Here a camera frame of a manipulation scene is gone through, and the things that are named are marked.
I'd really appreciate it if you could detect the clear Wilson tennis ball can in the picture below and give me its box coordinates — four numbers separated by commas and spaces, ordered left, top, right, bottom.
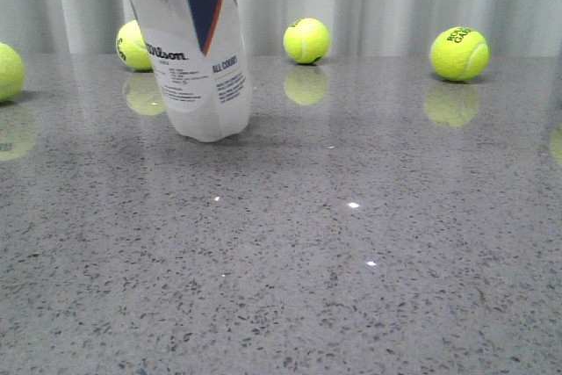
130, 0, 252, 142

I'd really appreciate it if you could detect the middle yellow tennis ball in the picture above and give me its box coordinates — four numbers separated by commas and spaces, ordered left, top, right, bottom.
283, 18, 330, 64

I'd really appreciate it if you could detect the Roland Garros yellow tennis ball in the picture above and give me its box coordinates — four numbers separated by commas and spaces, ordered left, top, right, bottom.
429, 26, 490, 81

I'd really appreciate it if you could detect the far left yellow tennis ball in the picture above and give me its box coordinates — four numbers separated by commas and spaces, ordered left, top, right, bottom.
0, 43, 25, 102

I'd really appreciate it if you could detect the grey pleated curtain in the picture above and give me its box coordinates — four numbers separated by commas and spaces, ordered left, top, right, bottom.
1, 0, 561, 56

